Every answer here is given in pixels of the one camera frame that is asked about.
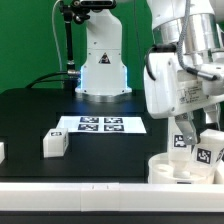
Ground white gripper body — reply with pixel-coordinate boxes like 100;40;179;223
144;53;224;119

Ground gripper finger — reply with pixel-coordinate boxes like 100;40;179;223
175;112;198;145
203;104;221;130

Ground white round stool seat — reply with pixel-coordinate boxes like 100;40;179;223
148;153;214;184

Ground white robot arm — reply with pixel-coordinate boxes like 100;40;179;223
77;0;224;145

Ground white right fence bar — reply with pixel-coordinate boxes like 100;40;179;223
214;161;224;184

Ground white fence bar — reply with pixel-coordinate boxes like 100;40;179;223
214;161;224;184
0;183;224;212

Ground white sheet with markers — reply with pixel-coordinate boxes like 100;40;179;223
57;116;146;134

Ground white front fence bar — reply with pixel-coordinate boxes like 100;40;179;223
0;183;224;212

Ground white left fence block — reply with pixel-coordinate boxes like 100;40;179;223
0;142;5;164

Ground black and grey gripper cable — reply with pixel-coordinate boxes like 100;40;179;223
144;0;219;83

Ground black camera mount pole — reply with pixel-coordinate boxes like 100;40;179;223
59;0;116;90

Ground black cables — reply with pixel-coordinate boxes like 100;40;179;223
25;71;73;90

